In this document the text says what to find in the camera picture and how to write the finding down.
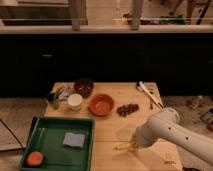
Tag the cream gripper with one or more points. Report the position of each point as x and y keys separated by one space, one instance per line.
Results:
x=133 y=143

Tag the yellow banana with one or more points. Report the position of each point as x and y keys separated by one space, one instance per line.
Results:
x=124 y=146

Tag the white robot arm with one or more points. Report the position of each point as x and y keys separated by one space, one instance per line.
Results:
x=165 y=125

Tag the red bowl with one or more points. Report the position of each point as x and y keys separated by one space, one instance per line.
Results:
x=101 y=104

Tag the dark brown bowl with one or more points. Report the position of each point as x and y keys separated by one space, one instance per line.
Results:
x=84 y=87

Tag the bunch of dark grapes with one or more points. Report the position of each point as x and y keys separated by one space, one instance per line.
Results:
x=127 y=109

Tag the blue sponge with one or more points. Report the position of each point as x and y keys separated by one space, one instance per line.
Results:
x=74 y=140

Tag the green plastic tray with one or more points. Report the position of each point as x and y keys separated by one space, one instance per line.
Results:
x=47 y=137

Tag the white cup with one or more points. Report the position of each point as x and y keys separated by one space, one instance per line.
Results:
x=75 y=101

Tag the small packet pile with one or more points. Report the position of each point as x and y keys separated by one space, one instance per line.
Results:
x=62 y=93

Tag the orange fruit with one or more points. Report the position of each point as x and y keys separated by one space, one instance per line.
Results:
x=35 y=159

